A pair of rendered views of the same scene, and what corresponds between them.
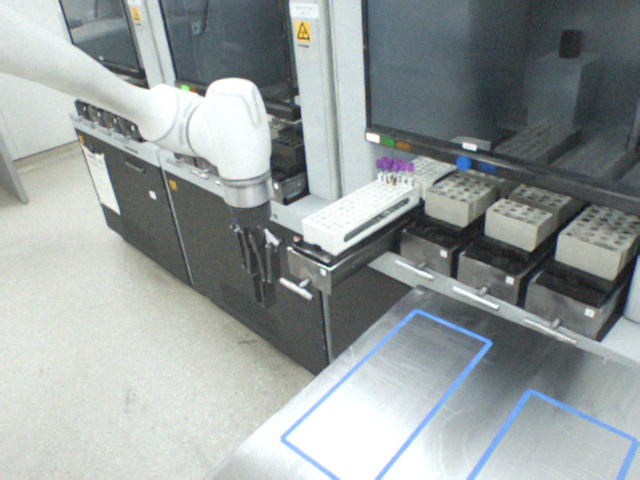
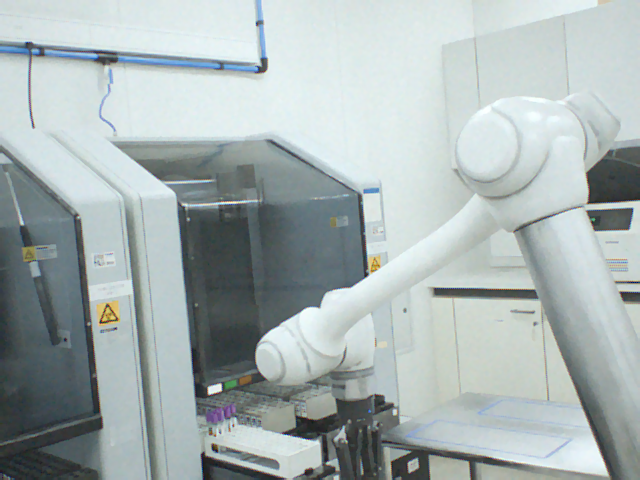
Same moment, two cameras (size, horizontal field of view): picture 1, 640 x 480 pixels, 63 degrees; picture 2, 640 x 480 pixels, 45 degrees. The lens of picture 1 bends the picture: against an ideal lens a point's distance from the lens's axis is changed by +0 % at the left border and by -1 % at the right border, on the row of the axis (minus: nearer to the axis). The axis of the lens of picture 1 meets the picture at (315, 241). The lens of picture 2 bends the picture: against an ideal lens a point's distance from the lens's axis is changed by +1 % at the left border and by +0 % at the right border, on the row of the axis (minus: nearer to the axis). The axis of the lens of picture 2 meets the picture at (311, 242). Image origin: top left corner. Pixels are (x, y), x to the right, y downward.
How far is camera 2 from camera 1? 192 cm
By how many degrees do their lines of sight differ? 92
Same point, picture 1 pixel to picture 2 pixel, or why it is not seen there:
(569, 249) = not seen: hidden behind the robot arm
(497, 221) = (313, 404)
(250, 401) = not seen: outside the picture
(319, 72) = (131, 352)
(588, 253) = not seen: hidden behind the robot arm
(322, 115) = (135, 403)
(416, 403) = (497, 432)
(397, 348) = (449, 438)
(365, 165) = (193, 432)
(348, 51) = (169, 317)
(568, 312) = (387, 422)
